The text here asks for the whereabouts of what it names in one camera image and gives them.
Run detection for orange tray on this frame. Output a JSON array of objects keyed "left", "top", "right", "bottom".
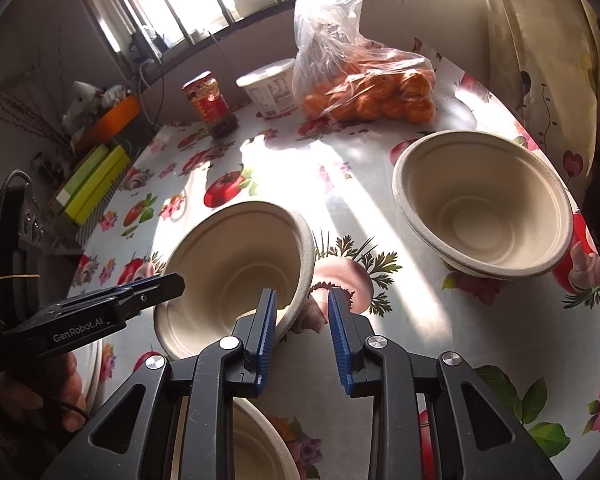
[{"left": 72, "top": 96, "right": 143, "bottom": 153}]

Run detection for dried branches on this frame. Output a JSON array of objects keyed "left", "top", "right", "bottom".
[{"left": 0, "top": 25, "right": 81, "bottom": 151}]

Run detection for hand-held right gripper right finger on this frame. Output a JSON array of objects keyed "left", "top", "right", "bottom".
[{"left": 327, "top": 286, "right": 566, "bottom": 480}]

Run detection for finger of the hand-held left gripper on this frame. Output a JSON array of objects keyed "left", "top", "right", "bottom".
[{"left": 114, "top": 272, "right": 186, "bottom": 319}]

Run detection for black charger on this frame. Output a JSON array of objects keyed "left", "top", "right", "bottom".
[{"left": 127, "top": 30, "right": 154, "bottom": 61}]

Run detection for clear bag of oranges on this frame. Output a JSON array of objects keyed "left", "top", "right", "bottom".
[{"left": 292, "top": 0, "right": 437, "bottom": 123}]

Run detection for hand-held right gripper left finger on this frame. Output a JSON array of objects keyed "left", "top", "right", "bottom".
[{"left": 55, "top": 287, "right": 279, "bottom": 480}]

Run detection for printed vegetable tablecloth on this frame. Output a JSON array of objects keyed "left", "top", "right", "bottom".
[{"left": 65, "top": 45, "right": 600, "bottom": 480}]

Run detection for red label sauce jar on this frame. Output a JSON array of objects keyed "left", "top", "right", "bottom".
[{"left": 182, "top": 72, "right": 239, "bottom": 139}]

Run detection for grey power cable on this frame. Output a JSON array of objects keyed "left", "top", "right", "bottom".
[{"left": 137, "top": 30, "right": 236, "bottom": 126}]

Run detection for barred window frame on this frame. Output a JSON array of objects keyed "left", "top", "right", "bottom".
[{"left": 82, "top": 0, "right": 481, "bottom": 56}]

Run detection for striped box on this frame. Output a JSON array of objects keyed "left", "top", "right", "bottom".
[{"left": 77, "top": 170, "right": 146, "bottom": 247}]

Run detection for person's left hand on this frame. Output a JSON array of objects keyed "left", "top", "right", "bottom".
[{"left": 0, "top": 353, "right": 89, "bottom": 433}]

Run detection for white plastic bag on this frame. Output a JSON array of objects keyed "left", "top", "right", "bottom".
[{"left": 62, "top": 80, "right": 106, "bottom": 131}]

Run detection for printed cream curtain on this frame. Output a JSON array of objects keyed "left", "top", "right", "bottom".
[{"left": 480, "top": 0, "right": 600, "bottom": 191}]

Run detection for ribbed white paper plate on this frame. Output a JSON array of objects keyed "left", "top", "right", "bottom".
[{"left": 82, "top": 337, "right": 103, "bottom": 413}]

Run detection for beige paper bowl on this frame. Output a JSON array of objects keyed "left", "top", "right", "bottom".
[
  {"left": 391, "top": 130, "right": 574, "bottom": 278},
  {"left": 152, "top": 201, "right": 316, "bottom": 361},
  {"left": 172, "top": 395, "right": 301, "bottom": 480}
]

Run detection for white plastic tub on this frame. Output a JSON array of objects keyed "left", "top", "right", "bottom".
[{"left": 236, "top": 58, "right": 301, "bottom": 118}]

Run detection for white and green box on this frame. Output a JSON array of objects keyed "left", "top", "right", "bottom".
[{"left": 50, "top": 144, "right": 112, "bottom": 209}]

